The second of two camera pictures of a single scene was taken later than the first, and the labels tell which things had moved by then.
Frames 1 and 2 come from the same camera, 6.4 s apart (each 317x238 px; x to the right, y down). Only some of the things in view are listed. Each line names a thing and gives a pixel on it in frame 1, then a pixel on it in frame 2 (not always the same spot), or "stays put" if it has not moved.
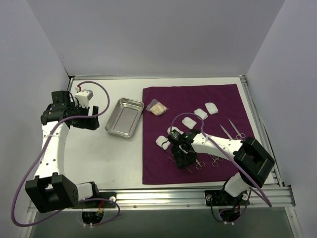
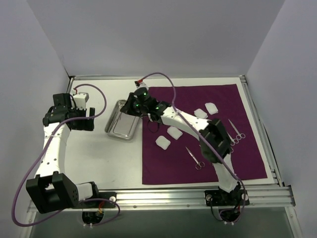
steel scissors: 199,164 stays put
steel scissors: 239,135 stays put
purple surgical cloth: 215,108 stays put
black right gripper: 184,156 to 128,105
